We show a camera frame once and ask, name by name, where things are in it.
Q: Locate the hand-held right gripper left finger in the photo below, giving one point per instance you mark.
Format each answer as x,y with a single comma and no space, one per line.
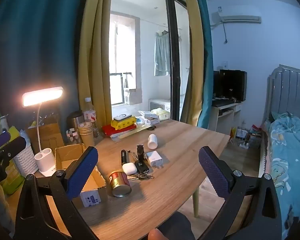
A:
82,172

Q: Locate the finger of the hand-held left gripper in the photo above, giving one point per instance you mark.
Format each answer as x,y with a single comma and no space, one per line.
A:
1,138
15,145

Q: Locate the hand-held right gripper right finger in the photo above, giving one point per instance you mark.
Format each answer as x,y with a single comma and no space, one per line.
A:
213,172

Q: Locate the cardboard box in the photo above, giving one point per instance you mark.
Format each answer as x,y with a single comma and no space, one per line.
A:
70,155

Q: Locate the red tin can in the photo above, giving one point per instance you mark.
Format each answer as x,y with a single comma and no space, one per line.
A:
118,182

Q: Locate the black flashlight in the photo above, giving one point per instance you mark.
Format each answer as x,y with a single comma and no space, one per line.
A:
124,156

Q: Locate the white earbuds case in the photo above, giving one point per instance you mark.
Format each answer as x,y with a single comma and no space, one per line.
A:
129,168

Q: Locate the black car key with keys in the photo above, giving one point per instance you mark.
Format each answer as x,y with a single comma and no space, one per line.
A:
141,166

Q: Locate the white charger plug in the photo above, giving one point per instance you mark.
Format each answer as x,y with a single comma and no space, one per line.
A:
153,158

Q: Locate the dark wristwatch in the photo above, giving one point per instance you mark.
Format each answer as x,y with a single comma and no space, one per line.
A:
140,148

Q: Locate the white plastic bottle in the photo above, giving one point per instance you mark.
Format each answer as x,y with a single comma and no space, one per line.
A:
152,141

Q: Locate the person's right hand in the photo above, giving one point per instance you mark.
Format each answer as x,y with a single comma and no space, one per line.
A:
157,235

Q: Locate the white woven basket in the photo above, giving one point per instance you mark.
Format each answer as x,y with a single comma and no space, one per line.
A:
25,160

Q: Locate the green box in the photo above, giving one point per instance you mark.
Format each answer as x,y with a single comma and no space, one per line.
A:
12,177

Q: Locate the small white blue box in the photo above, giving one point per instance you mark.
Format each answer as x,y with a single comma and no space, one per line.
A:
90,197

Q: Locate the wooden table leg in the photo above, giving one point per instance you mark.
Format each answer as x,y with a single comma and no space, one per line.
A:
196,202

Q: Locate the brown cardboard carton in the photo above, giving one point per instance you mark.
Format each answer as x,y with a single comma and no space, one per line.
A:
50,132

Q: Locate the clear glass jar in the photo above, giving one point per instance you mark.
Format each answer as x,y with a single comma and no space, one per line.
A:
72,136

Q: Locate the stack of paper cups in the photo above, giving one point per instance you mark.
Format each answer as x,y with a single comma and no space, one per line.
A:
86,135

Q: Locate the white power strip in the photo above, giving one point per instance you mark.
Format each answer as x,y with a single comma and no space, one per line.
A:
244,145

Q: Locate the steel cup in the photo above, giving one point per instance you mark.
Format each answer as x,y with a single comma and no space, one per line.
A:
73,120

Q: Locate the white computer desk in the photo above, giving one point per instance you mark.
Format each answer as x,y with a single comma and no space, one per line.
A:
223,117

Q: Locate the white desk lamp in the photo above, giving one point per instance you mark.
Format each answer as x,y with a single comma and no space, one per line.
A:
42,96

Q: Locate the clear water bottle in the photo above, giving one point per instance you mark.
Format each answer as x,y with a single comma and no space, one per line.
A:
89,115

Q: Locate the clear plastic document bag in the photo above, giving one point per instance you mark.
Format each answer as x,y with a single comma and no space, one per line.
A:
130,133

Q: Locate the yellow wipes packet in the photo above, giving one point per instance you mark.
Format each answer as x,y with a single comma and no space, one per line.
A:
122,123

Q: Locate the person's leg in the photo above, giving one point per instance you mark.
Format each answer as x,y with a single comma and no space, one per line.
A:
176,226

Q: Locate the white grey flat scale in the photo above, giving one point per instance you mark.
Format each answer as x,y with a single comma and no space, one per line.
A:
122,117

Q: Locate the black scissors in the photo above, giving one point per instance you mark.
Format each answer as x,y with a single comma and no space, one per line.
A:
151,128

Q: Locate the blue printed blanket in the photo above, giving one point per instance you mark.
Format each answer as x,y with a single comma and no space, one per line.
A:
290,155

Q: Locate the white plastic packages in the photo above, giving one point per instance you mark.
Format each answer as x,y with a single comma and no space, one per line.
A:
146,116

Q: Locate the white appliance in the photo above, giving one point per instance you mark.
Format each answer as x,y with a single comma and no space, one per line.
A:
160,103

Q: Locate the black monitor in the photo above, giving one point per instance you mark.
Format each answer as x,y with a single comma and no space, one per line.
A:
232,85

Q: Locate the teal curtain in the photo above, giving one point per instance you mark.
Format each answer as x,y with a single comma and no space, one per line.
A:
40,42
206,67

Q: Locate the grey bed headboard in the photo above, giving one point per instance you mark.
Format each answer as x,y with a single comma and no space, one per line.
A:
287,92

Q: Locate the yellow curtain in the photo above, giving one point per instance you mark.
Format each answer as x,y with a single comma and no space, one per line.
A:
192,55
95,55

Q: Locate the hanging pale green clothes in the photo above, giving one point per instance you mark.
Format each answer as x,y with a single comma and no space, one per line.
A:
162,55

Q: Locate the white air conditioner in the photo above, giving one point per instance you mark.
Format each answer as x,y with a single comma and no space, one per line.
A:
240,18

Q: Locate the black door frame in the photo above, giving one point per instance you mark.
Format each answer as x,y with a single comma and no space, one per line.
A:
173,55

